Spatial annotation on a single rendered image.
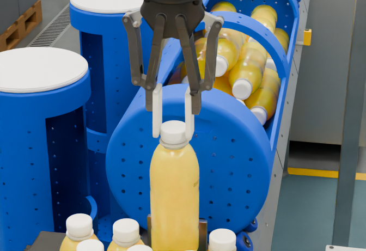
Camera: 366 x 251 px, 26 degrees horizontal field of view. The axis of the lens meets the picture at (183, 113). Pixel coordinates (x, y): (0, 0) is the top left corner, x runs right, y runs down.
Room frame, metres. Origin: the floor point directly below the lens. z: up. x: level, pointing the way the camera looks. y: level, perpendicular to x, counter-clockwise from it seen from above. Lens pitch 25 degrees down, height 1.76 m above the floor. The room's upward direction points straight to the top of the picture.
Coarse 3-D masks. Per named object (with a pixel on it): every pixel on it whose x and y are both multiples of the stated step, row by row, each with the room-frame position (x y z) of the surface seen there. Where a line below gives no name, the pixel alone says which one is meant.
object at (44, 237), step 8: (40, 232) 1.13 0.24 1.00; (48, 232) 1.13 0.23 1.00; (56, 232) 1.13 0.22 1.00; (40, 240) 1.11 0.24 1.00; (48, 240) 1.11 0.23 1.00; (56, 240) 1.11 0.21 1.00; (32, 248) 1.09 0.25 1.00; (40, 248) 1.09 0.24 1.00; (48, 248) 1.09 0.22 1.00; (56, 248) 1.09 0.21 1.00
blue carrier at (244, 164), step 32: (224, 0) 2.03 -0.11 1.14; (256, 0) 2.01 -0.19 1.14; (288, 0) 2.00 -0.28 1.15; (256, 32) 1.56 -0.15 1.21; (288, 32) 2.00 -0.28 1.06; (160, 64) 1.40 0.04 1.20; (288, 64) 1.62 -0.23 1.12; (224, 96) 1.21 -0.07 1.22; (128, 128) 1.19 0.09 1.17; (224, 128) 1.16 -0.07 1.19; (256, 128) 1.18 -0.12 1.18; (128, 160) 1.19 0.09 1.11; (224, 160) 1.16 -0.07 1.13; (256, 160) 1.15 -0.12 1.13; (128, 192) 1.19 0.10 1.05; (224, 192) 1.16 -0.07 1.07; (256, 192) 1.15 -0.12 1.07; (224, 224) 1.16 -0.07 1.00
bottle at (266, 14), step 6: (258, 6) 1.96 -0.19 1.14; (264, 6) 1.95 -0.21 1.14; (270, 6) 1.96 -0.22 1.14; (252, 12) 1.94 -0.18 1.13; (258, 12) 1.91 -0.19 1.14; (264, 12) 1.90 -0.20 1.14; (270, 12) 1.92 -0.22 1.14; (258, 18) 1.86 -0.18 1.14; (264, 18) 1.86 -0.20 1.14; (270, 18) 1.88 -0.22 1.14; (276, 18) 1.93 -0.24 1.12; (264, 24) 1.82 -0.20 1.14; (270, 24) 1.84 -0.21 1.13; (276, 24) 1.93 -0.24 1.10; (270, 30) 1.82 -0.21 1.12; (246, 36) 1.81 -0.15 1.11
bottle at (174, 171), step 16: (160, 144) 0.99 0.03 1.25; (176, 144) 0.97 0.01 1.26; (160, 160) 0.97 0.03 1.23; (176, 160) 0.96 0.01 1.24; (192, 160) 0.97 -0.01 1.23; (160, 176) 0.96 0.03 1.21; (176, 176) 0.95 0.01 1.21; (192, 176) 0.96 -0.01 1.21; (160, 192) 0.96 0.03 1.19; (176, 192) 0.95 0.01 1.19; (192, 192) 0.96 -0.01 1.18; (160, 208) 0.96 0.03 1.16; (176, 208) 0.95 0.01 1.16; (192, 208) 0.96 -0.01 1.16; (160, 224) 0.96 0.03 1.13; (176, 224) 0.95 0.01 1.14; (192, 224) 0.97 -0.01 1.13; (160, 240) 0.96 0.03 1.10; (176, 240) 0.96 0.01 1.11; (192, 240) 0.97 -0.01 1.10
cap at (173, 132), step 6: (174, 120) 1.00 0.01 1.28; (162, 126) 0.99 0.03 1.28; (168, 126) 0.99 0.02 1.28; (174, 126) 0.99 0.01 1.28; (180, 126) 0.99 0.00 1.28; (162, 132) 0.98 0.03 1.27; (168, 132) 0.97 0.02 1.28; (174, 132) 0.97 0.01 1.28; (180, 132) 0.97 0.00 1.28; (162, 138) 0.98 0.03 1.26; (168, 138) 0.97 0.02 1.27; (174, 138) 0.97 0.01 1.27; (180, 138) 0.97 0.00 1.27
